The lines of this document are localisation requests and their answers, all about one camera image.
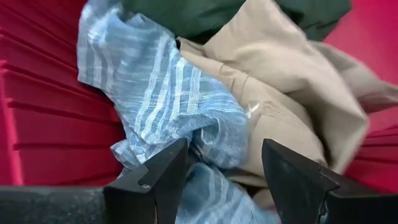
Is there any dark green garment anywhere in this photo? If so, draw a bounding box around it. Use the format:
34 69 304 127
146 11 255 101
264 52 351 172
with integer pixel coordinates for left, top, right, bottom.
121 0 352 44

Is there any beige garment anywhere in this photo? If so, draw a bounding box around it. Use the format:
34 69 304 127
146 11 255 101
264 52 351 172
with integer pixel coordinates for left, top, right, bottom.
177 0 398 209

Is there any red plastic laundry bin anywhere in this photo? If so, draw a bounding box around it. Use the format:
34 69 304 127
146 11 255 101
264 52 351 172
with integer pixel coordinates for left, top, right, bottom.
0 0 398 195

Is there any light blue garment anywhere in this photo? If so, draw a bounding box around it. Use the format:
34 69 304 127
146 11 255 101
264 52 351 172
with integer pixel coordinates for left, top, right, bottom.
76 0 280 224

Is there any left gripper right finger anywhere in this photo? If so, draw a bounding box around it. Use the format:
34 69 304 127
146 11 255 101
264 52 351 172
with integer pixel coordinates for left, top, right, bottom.
262 139 398 224

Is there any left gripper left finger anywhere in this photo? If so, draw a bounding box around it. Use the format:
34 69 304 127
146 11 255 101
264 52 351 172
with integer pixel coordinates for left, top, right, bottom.
0 138 189 224

